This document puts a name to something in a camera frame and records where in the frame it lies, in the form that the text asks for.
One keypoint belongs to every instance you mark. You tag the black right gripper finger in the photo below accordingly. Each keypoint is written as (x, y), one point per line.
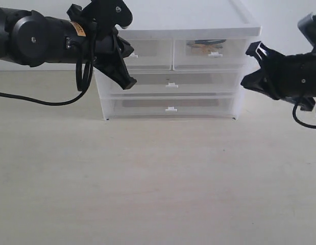
(256, 82)
(261, 53)

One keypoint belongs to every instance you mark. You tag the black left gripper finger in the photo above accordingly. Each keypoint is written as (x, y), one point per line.
(125, 48)
(120, 74)

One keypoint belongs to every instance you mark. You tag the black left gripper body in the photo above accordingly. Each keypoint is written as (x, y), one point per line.
(108, 50)

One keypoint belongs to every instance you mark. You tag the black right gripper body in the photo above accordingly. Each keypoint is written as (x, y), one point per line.
(290, 76)

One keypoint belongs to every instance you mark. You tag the gold keychain with black strap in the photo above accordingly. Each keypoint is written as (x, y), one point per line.
(204, 46)

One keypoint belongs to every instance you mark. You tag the small drawer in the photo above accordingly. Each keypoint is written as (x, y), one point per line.
(231, 56)
(150, 55)

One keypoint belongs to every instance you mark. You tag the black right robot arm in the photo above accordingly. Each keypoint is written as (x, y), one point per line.
(281, 76)

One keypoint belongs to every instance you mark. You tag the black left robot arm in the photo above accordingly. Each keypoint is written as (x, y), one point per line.
(89, 36)

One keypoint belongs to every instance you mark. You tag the white translucent drawer cabinet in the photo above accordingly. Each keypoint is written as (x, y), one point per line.
(181, 20)

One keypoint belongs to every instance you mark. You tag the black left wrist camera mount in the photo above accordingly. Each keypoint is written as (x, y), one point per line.
(101, 16)

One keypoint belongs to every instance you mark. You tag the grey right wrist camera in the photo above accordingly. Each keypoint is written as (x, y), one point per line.
(307, 27)

